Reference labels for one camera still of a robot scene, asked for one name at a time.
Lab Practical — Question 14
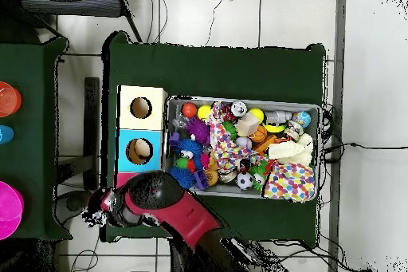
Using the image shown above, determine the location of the magenta plastic bowl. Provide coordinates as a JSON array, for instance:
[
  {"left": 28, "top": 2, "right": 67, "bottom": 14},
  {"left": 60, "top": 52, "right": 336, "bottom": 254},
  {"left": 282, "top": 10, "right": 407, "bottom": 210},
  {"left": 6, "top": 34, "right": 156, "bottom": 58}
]
[{"left": 0, "top": 180, "right": 25, "bottom": 241}]

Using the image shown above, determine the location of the dark office chair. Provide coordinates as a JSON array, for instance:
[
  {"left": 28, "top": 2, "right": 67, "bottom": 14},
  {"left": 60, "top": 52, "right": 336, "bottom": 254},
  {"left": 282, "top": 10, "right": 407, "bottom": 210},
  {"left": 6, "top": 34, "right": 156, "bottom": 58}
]
[{"left": 18, "top": 0, "right": 143, "bottom": 43}]

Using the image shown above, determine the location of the wooden box with three holes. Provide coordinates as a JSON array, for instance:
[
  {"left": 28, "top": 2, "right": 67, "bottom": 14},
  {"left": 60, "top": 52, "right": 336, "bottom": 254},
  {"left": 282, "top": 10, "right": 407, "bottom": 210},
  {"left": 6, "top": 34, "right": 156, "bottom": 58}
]
[{"left": 112, "top": 85, "right": 169, "bottom": 190}]

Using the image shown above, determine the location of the green side table cloth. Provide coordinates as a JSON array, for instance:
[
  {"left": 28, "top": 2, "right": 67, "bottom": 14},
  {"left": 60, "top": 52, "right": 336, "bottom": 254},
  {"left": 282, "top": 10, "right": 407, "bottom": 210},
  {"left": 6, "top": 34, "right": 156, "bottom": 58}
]
[{"left": 0, "top": 37, "right": 73, "bottom": 242}]

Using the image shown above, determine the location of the black power cable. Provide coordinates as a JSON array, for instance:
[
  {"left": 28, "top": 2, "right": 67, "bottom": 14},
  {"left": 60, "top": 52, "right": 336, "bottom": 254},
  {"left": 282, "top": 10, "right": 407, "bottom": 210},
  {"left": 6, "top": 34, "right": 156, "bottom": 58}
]
[{"left": 321, "top": 141, "right": 408, "bottom": 158}]

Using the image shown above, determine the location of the small orange basketball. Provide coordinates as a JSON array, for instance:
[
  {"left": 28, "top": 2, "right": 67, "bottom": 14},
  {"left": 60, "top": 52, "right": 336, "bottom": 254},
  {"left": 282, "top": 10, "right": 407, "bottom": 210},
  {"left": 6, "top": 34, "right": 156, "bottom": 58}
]
[{"left": 249, "top": 124, "right": 269, "bottom": 144}]

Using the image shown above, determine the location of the silver topped drink can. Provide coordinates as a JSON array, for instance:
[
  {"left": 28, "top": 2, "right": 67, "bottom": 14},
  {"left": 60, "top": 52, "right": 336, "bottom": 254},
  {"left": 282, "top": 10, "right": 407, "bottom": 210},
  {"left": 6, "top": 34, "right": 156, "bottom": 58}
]
[{"left": 230, "top": 101, "right": 249, "bottom": 117}]

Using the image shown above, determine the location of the small soccer ball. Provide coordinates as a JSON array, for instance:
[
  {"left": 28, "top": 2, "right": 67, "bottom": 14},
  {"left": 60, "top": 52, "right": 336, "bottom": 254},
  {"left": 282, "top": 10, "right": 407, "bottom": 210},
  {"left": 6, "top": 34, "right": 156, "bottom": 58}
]
[{"left": 236, "top": 171, "right": 255, "bottom": 191}]

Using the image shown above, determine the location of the wide polka dot cloth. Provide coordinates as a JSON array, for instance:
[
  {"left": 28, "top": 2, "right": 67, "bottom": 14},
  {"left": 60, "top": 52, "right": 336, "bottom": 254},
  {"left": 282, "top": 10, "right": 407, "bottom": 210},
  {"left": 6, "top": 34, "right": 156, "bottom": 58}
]
[{"left": 262, "top": 162, "right": 317, "bottom": 203}]

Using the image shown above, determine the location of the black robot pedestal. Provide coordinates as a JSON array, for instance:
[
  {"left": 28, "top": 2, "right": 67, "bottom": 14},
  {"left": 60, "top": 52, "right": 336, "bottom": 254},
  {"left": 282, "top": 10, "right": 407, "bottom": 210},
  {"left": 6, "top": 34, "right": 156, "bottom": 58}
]
[{"left": 168, "top": 238, "right": 205, "bottom": 272}]

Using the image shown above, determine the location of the dark green table cloth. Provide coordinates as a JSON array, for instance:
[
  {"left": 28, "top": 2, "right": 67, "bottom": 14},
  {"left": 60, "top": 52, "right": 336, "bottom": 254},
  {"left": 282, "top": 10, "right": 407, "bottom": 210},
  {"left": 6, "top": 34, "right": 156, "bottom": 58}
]
[{"left": 100, "top": 30, "right": 327, "bottom": 247}]

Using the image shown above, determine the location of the blue plastic cup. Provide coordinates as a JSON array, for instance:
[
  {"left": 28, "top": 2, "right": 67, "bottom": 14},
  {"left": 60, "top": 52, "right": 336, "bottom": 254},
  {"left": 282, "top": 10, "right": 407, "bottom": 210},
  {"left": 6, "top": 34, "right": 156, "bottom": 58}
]
[{"left": 0, "top": 124, "right": 15, "bottom": 144}]

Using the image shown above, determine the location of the orange ball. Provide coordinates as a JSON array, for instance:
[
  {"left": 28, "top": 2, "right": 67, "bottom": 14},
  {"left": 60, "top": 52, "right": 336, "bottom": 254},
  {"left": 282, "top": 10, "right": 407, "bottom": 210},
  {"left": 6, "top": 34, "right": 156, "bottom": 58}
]
[{"left": 181, "top": 101, "right": 198, "bottom": 119}]

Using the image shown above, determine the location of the yellow ball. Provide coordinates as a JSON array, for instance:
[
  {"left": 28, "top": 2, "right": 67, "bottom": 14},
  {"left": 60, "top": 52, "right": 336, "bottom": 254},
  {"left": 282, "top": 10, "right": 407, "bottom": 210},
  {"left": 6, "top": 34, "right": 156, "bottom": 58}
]
[
  {"left": 248, "top": 107, "right": 265, "bottom": 124},
  {"left": 196, "top": 104, "right": 213, "bottom": 121}
]

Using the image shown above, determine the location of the plain wooden block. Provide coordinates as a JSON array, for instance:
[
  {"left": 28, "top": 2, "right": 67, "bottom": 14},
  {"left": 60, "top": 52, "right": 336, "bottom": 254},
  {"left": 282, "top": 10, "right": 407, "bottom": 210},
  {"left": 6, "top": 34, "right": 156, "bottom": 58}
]
[{"left": 235, "top": 113, "right": 260, "bottom": 137}]

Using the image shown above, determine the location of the purple spiky rubber ball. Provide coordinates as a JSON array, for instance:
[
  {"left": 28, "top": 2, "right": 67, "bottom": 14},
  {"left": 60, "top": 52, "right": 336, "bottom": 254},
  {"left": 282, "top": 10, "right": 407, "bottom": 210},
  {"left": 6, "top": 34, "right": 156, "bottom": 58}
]
[{"left": 185, "top": 116, "right": 212, "bottom": 145}]

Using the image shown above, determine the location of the orange ribbed plastic cup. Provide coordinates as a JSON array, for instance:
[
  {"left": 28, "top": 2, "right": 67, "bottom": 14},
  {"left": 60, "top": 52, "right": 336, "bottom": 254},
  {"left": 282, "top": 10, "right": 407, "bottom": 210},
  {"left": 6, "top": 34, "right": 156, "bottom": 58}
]
[{"left": 0, "top": 81, "right": 22, "bottom": 118}]

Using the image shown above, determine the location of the long polka dot cloth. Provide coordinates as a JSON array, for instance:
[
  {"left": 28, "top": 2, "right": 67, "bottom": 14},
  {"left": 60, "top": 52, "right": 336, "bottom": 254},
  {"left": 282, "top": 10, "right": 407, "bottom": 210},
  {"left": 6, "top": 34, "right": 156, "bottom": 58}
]
[{"left": 206, "top": 101, "right": 272, "bottom": 174}]

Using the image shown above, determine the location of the shallow mesh bin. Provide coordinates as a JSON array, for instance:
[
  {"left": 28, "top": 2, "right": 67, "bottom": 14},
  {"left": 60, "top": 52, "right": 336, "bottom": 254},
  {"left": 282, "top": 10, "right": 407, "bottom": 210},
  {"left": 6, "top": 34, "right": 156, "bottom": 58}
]
[{"left": 162, "top": 95, "right": 322, "bottom": 202}]

